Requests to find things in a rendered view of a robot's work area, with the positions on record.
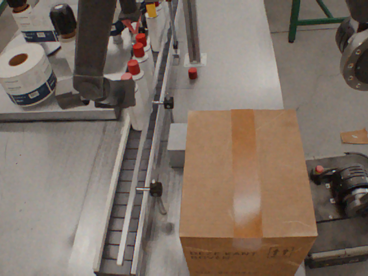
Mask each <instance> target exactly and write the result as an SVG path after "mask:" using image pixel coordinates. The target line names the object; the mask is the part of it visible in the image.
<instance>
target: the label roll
mask: <svg viewBox="0 0 368 276"><path fill-rule="evenodd" d="M57 81H58V79H57V77H56V75H55V73H54V71H53V68H52V67H51V65H50V63H49V59H48V57H47V56H46V54H45V51H44V49H43V48H42V46H40V45H38V44H36V43H33V44H32V43H29V44H23V45H20V46H18V47H14V48H13V49H10V50H9V51H6V52H5V53H4V54H3V55H1V56H0V84H1V85H2V87H3V89H4V90H5V91H6V94H7V95H8V97H10V99H11V101H12V102H13V103H14V104H15V105H17V106H21V107H27V106H33V105H36V104H37V103H39V102H41V101H43V100H45V99H46V98H48V97H49V96H50V95H51V94H52V92H53V91H54V89H55V85H56V82H57Z"/></svg>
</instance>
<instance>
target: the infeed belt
mask: <svg viewBox="0 0 368 276"><path fill-rule="evenodd" d="M178 2H179V0H174V1H173V2H172V6H173V13H174V22H175V19H176V12H177V8H178ZM169 26H170V28H169V30H168V33H167V39H168V41H167V43H165V49H164V53H163V56H162V60H161V66H160V70H159V77H158V85H157V86H156V87H155V91H156V95H155V97H154V102H160V98H161V91H162V86H163V79H164V74H165V68H166V67H167V60H168V53H169V48H170V41H171V37H172V30H171V25H170V23H169ZM151 50H152V46H151ZM158 55H159V53H158V52H153V51H152V56H153V59H154V65H155V68H156V64H157V59H158ZM158 106H159V105H152V108H153V113H152V114H151V116H150V122H149V123H148V130H147V134H146V141H145V145H144V152H143V158H142V163H141V169H140V174H139V180H138V184H137V186H138V187H144V185H145V180H146V173H147V168H148V165H149V164H148V162H149V161H150V154H151V149H152V142H153V137H154V130H155V122H156V118H157V110H158ZM141 134H142V132H136V131H134V129H133V128H132V124H131V126H130V131H129V134H128V140H127V143H126V148H125V152H124V154H123V158H122V163H121V168H120V172H119V180H118V183H117V188H116V192H115V197H114V201H113V205H112V208H111V213H110V217H109V224H108V231H107V233H106V237H105V244H104V249H103V252H102V256H101V257H102V259H101V262H100V266H99V269H98V272H97V273H108V274H111V275H131V274H130V273H131V268H132V262H133V256H134V251H135V249H134V247H135V241H136V237H137V230H138V226H139V219H140V214H141V207H142V203H143V201H142V200H143V192H144V191H136V195H135V201H134V205H133V212H132V218H131V222H130V232H129V235H128V241H127V245H126V252H125V258H124V265H123V267H118V265H117V260H118V253H119V248H120V244H121V238H122V230H123V226H124V220H125V216H126V211H127V207H128V200H129V197H130V195H129V194H130V188H131V184H132V178H133V171H134V168H135V162H136V157H137V151H139V145H140V141H141Z"/></svg>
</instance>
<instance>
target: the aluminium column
mask: <svg viewBox="0 0 368 276"><path fill-rule="evenodd" d="M182 1H183V13H184V19H185V30H186V36H187V48H188V55H189V60H190V63H200V62H201V52H200V34H199V26H198V9H197V0H182Z"/></svg>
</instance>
